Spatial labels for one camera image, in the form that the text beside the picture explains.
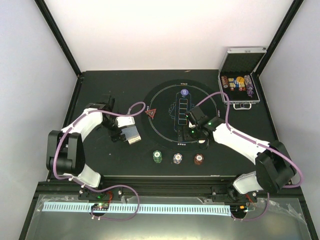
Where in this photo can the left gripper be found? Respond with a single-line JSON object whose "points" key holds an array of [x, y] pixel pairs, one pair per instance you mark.
{"points": [[117, 138]]}

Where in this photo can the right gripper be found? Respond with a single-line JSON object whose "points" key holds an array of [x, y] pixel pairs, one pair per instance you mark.
{"points": [[180, 129]]}

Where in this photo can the blue playing card deck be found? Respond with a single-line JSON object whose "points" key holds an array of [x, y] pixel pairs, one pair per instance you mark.
{"points": [[130, 133]]}

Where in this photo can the blue orange poker chip stack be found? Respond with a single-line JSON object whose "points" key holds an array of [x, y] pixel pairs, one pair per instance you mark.
{"points": [[177, 158]]}

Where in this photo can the green poker chip stack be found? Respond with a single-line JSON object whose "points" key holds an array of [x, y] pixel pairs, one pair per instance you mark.
{"points": [[157, 156]]}

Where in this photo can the red triangular marker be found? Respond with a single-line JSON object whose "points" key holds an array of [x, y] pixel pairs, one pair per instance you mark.
{"points": [[151, 113]]}

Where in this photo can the purple small blind button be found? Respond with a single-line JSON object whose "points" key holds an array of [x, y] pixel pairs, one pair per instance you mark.
{"points": [[184, 92]]}

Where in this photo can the white playing card box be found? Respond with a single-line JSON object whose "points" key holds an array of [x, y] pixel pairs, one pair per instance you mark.
{"points": [[133, 140]]}

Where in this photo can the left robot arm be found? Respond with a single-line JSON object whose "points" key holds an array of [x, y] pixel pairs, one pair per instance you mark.
{"points": [[65, 148]]}

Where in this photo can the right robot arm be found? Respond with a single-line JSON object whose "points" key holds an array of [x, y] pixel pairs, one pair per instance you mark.
{"points": [[273, 167]]}

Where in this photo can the brown poker chip stack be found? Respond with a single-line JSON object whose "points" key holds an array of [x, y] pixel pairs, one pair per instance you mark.
{"points": [[198, 159]]}

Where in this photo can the round black poker mat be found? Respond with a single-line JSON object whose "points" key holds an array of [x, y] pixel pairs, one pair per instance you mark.
{"points": [[171, 110]]}

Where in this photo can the brown chips row in case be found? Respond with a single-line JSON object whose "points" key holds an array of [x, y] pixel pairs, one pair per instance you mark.
{"points": [[224, 81]]}

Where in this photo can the aluminium poker case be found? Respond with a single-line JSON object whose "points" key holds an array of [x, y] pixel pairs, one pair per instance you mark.
{"points": [[236, 76]]}

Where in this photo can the yellow button in case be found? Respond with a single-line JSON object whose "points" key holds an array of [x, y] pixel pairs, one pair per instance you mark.
{"points": [[240, 80]]}

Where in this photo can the purple chips row in case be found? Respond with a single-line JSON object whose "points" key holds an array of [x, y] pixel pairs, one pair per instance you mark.
{"points": [[249, 85]]}

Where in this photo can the white slotted cable duct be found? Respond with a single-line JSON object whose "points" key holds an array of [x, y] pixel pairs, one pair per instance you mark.
{"points": [[132, 208]]}

